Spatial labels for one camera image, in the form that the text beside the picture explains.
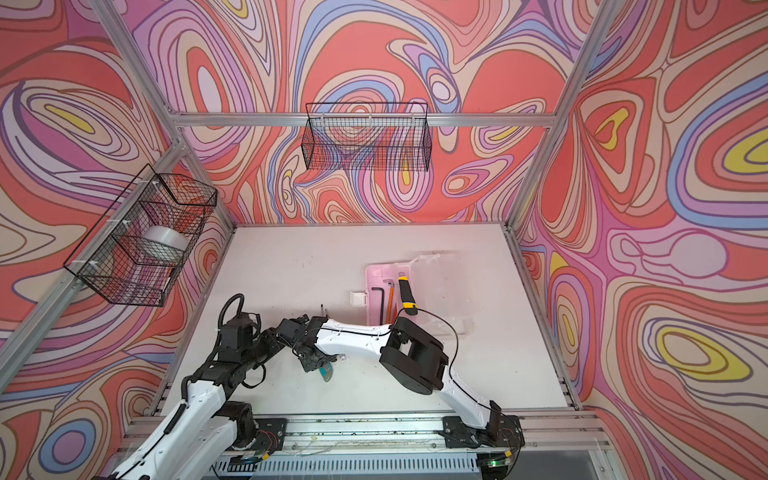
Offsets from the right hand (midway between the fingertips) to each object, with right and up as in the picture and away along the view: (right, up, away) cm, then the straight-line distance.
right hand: (323, 363), depth 86 cm
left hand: (-11, +9, -1) cm, 14 cm away
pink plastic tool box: (+33, +21, +5) cm, 40 cm away
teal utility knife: (+2, -1, -4) cm, 4 cm away
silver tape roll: (-37, +36, -13) cm, 53 cm away
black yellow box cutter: (+25, +18, +2) cm, 31 cm away
